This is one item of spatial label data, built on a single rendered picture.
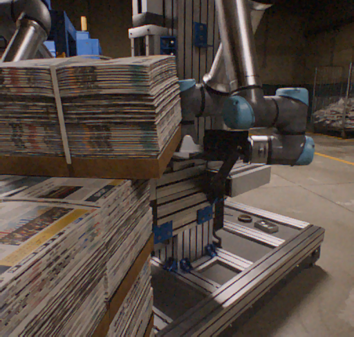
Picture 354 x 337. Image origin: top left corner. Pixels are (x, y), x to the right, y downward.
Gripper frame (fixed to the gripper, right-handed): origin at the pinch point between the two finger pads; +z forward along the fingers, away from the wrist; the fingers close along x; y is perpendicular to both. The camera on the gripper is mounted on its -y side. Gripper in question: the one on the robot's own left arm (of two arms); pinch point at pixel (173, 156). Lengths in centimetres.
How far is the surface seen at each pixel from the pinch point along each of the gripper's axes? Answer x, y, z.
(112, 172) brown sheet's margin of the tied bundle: 22.4, -3.7, 8.9
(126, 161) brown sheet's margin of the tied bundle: 23.5, -1.2, 5.5
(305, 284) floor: -91, -67, -59
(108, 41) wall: -788, 332, 326
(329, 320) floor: -65, -72, -63
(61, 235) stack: 46.8, -10.3, 6.3
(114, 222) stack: 29.9, -12.1, 5.5
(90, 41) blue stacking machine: -323, 155, 171
